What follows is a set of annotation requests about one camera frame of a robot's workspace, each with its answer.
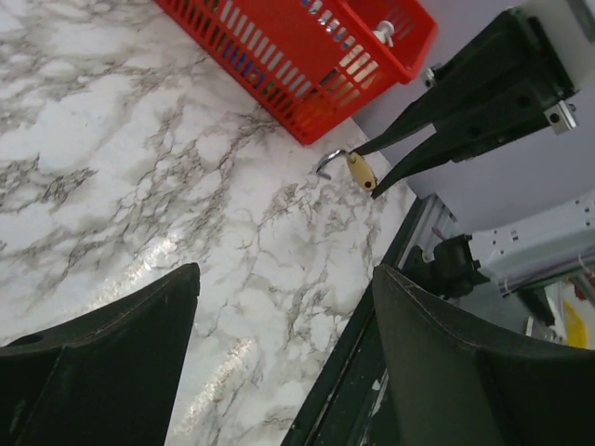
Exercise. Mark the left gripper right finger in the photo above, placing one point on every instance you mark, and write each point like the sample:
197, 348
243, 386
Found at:
457, 379

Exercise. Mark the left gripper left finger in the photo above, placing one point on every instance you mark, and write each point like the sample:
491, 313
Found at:
109, 377

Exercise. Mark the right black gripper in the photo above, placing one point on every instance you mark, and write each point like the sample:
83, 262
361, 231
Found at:
505, 84

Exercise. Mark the small brass padlock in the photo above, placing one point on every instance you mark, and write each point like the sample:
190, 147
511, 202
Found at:
360, 170

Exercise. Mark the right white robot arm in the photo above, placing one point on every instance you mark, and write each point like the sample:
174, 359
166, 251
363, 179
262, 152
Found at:
540, 248

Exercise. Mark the beige lotion pump bottle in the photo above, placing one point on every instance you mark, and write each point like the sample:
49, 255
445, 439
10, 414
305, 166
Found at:
358, 70

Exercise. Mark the red plastic basket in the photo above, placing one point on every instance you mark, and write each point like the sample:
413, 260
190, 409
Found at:
280, 51

